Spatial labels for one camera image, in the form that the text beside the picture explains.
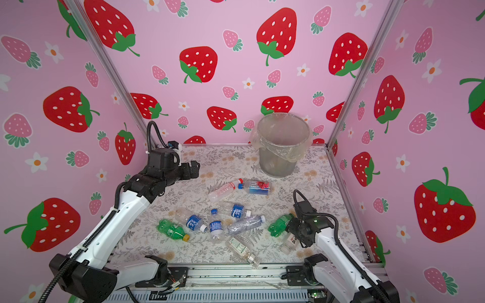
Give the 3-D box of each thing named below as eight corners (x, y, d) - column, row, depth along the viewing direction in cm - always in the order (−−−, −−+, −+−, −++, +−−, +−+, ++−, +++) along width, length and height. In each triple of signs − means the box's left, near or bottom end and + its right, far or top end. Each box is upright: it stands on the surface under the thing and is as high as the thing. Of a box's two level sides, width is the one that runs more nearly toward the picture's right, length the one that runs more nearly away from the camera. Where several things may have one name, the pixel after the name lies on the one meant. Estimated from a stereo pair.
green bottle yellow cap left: (159, 231, 88) (154, 226, 83) (166, 222, 91) (162, 217, 86) (185, 246, 84) (182, 242, 79) (192, 235, 87) (189, 231, 82)
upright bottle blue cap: (208, 243, 85) (206, 238, 80) (212, 212, 94) (210, 207, 89) (221, 243, 85) (220, 238, 80) (224, 212, 94) (223, 207, 89)
